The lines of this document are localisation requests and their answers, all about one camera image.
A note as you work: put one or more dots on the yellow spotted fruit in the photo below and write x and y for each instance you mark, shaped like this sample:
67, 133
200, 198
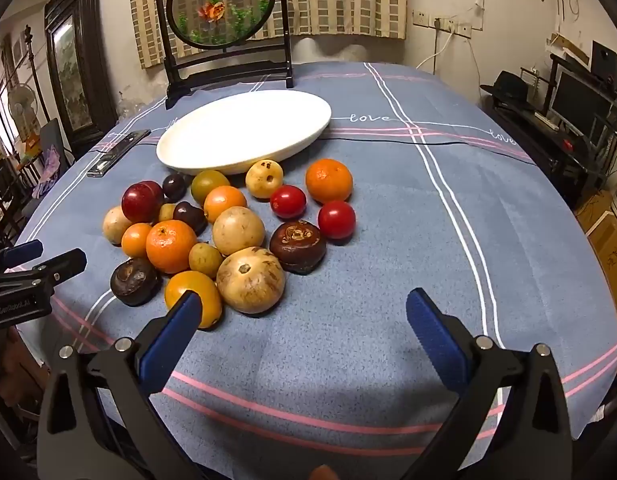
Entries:
264, 178

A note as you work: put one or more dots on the small yellow fruit hidden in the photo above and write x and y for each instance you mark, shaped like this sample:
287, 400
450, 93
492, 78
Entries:
166, 212

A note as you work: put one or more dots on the red tomato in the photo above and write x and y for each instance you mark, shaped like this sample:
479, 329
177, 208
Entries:
288, 202
337, 220

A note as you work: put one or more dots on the small yellow-brown fruit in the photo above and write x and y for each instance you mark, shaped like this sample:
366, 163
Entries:
205, 258

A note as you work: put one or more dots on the black speaker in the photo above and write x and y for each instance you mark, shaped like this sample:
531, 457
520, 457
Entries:
604, 65

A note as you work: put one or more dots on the yellow-orange fruit front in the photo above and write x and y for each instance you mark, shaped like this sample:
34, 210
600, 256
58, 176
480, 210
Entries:
204, 287

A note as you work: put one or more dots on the black smartphone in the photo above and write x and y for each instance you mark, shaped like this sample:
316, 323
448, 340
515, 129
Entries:
119, 149

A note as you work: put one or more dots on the wall power strip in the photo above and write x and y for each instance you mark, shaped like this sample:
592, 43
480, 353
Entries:
449, 25

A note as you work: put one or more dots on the dark round plum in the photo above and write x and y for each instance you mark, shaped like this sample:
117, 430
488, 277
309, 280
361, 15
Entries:
174, 187

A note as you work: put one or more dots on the dark heart-shaped plum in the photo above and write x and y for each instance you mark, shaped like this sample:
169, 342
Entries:
191, 215

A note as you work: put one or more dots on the computer monitor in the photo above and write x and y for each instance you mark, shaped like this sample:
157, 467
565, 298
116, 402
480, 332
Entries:
579, 106

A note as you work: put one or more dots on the large mandarin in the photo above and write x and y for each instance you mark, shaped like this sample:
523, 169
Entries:
168, 245
328, 180

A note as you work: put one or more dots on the standing fan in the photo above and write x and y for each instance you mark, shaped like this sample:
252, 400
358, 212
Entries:
23, 110

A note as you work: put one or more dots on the black metal rack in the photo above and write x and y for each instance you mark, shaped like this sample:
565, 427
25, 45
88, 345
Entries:
575, 167

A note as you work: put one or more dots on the large tan round fruit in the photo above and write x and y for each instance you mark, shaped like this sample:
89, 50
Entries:
251, 280

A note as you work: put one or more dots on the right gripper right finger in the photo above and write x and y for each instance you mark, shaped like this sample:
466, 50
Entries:
533, 439

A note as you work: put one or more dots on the green-yellow fruit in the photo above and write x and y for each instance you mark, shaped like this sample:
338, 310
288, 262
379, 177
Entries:
205, 182

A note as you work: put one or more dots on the orange round fruit middle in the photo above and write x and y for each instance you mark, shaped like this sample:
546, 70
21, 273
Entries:
220, 199

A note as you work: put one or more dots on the white oval plate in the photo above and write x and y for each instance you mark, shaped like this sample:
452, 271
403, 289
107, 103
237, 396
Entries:
232, 133

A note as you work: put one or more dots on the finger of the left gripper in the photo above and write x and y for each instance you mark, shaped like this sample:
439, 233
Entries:
10, 257
53, 271

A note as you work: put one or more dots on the dark framed painting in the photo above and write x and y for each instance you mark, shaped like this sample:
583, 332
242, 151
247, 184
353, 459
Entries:
79, 72

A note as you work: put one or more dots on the small orange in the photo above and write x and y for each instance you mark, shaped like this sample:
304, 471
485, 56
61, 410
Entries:
134, 240

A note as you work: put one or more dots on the round goldfish screen stand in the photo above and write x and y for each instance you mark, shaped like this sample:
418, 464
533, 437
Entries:
210, 42

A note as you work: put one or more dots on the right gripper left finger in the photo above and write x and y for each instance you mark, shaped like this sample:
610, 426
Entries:
97, 420

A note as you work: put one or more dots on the striped beige curtain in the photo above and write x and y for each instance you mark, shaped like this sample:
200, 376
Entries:
373, 18

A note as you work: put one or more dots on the dark water chestnut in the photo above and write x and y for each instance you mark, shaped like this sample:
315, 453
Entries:
135, 282

